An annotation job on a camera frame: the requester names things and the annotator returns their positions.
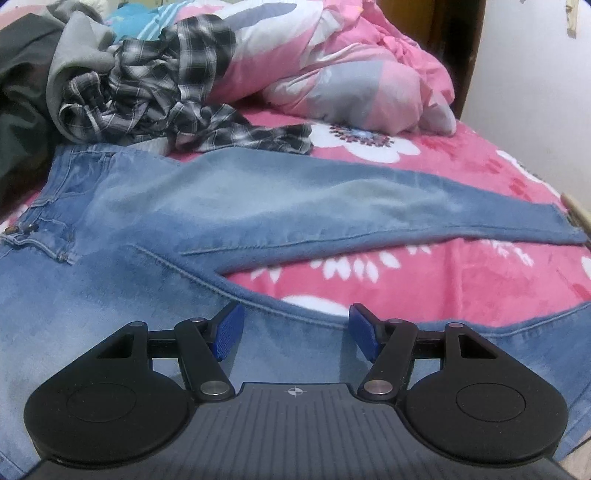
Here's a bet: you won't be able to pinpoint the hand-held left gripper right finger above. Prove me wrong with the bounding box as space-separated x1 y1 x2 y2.
348 303 502 401

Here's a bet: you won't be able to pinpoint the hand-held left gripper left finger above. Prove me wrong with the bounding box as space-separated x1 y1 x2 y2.
95 301 245 401

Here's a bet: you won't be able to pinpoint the blue denim jeans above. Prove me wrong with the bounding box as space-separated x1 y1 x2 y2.
0 143 591 480

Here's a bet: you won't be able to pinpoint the pink floral bed sheet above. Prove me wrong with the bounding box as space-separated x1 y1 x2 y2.
0 108 591 333

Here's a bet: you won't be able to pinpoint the khaki pants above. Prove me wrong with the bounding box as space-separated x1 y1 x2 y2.
560 193 591 232

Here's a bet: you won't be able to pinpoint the black white plaid shirt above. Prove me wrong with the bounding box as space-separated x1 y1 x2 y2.
60 14 315 155

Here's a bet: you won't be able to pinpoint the pink grey quilt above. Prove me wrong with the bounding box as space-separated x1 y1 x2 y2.
175 0 458 136

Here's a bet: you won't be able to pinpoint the grey hoodie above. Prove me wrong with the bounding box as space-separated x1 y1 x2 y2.
46 0 167 153

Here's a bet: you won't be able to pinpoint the dark grey jacket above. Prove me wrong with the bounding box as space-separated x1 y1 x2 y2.
0 11 65 217

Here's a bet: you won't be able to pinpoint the brown wooden door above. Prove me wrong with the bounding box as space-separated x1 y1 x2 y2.
378 0 444 28

